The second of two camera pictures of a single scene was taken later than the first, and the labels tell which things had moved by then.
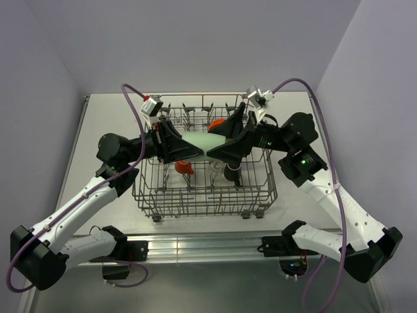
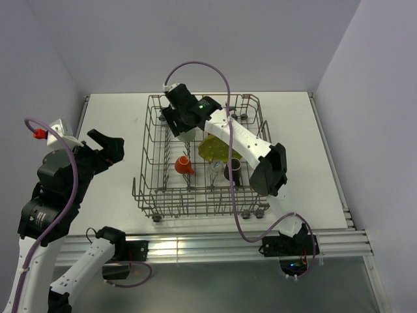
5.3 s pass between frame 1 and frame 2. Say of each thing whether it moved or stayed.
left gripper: moved
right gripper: moved
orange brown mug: stayed
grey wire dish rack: stayed
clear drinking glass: stayed
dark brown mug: stayed
